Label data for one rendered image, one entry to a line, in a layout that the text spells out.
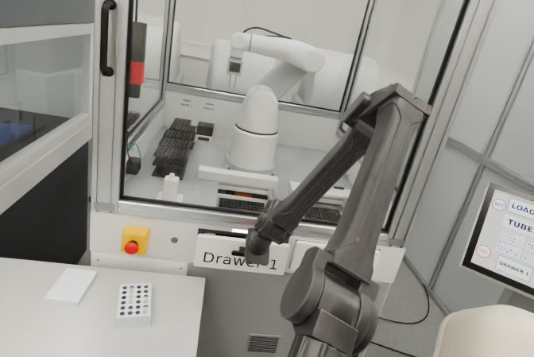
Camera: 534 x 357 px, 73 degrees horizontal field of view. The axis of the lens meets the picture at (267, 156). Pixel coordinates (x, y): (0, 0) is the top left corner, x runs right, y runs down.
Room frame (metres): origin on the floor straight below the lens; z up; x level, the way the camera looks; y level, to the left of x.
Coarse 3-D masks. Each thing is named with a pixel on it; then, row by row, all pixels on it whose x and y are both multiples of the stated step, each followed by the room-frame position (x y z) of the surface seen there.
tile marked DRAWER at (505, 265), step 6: (498, 258) 1.01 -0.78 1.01; (504, 258) 1.01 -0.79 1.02; (498, 264) 1.00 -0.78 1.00; (504, 264) 0.99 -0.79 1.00; (510, 264) 0.99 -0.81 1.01; (516, 264) 0.99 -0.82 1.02; (522, 264) 0.99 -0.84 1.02; (504, 270) 0.98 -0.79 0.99; (510, 270) 0.98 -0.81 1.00; (516, 270) 0.98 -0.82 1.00; (522, 270) 0.97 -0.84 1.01; (528, 270) 0.97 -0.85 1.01; (516, 276) 0.96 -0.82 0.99; (522, 276) 0.96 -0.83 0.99; (528, 276) 0.96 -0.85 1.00; (528, 282) 0.95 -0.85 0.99
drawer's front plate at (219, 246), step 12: (204, 240) 0.93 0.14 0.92; (216, 240) 0.94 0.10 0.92; (228, 240) 0.94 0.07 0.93; (240, 240) 0.95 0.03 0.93; (204, 252) 0.93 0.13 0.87; (216, 252) 0.94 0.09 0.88; (228, 252) 0.94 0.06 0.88; (276, 252) 0.96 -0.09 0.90; (288, 252) 0.97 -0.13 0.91; (204, 264) 0.93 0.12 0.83; (216, 264) 0.94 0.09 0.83; (228, 264) 0.94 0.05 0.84; (252, 264) 0.95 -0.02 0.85; (276, 264) 0.96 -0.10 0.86
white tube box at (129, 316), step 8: (120, 288) 0.80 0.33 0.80; (128, 288) 0.81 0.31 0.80; (136, 288) 0.81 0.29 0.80; (144, 288) 0.82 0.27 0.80; (120, 296) 0.77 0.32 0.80; (128, 296) 0.78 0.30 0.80; (136, 296) 0.78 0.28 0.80; (144, 296) 0.79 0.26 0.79; (120, 304) 0.74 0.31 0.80; (128, 304) 0.75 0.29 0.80; (136, 304) 0.76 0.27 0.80; (144, 304) 0.76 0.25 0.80; (120, 312) 0.72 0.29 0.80; (128, 312) 0.73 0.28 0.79; (136, 312) 0.73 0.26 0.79; (120, 320) 0.70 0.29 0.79; (128, 320) 0.71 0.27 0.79; (136, 320) 0.72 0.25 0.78; (144, 320) 0.72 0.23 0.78; (120, 328) 0.70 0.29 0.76
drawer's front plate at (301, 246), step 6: (300, 246) 1.00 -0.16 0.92; (306, 246) 1.00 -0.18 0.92; (318, 246) 1.01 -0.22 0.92; (324, 246) 1.01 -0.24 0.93; (294, 252) 1.00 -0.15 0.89; (300, 252) 1.00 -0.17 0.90; (378, 252) 1.04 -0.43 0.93; (294, 258) 1.00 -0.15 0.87; (300, 258) 1.00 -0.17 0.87; (378, 258) 1.04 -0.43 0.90; (294, 264) 1.00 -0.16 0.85; (294, 270) 1.00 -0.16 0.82; (324, 270) 1.02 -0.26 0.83; (372, 276) 1.04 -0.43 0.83
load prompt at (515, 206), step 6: (510, 198) 1.14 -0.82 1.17; (510, 204) 1.12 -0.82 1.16; (516, 204) 1.12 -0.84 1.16; (522, 204) 1.11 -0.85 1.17; (528, 204) 1.11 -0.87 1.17; (510, 210) 1.11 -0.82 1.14; (516, 210) 1.11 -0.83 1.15; (522, 210) 1.10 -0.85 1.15; (528, 210) 1.10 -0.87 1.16; (528, 216) 1.08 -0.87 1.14
